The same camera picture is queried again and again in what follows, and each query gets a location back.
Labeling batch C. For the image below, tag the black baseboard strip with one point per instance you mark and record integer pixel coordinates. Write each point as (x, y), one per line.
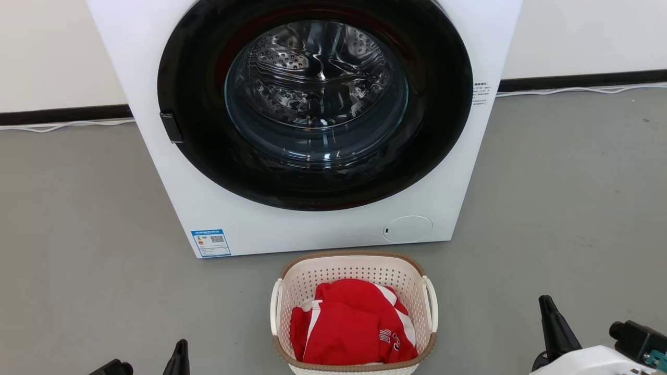
(62, 114)
(583, 80)

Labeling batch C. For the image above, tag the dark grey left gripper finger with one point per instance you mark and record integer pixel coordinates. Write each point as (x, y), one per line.
(178, 362)

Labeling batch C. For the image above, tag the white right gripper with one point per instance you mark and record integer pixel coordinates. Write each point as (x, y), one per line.
(594, 362)

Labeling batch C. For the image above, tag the white front-load washing machine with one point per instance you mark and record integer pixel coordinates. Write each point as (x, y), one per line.
(208, 213)

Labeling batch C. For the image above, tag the black round glass washer door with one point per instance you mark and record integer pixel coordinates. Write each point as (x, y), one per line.
(193, 88)

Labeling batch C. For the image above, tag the round white filter cover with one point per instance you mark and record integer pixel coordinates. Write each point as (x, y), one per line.
(408, 229)

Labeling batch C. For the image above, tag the blue energy label sticker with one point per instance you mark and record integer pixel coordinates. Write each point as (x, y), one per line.
(210, 242)

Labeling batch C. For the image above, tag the small printed text label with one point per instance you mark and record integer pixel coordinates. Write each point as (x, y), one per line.
(481, 94)

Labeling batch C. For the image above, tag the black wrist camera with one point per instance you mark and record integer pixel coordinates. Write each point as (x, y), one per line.
(638, 341)
(110, 367)

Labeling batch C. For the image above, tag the red and white garment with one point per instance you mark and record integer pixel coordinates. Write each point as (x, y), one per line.
(349, 328)

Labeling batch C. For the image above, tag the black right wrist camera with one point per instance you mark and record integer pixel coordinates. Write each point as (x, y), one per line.
(638, 341)

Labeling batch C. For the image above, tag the cream perforated laundry basket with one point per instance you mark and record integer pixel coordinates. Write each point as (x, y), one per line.
(354, 268)

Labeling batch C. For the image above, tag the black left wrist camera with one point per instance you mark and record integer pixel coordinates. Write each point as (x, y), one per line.
(110, 367)

